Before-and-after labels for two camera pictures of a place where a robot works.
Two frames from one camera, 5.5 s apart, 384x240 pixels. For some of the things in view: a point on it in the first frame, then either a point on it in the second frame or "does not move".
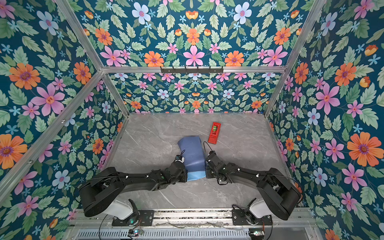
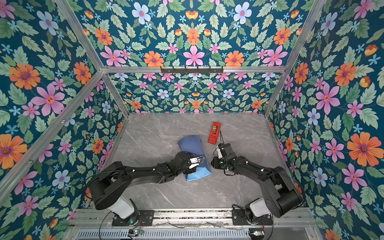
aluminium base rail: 302,218 does not move
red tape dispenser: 214,133 does not move
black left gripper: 185,176 -> 191,170
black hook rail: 191,71 does not move
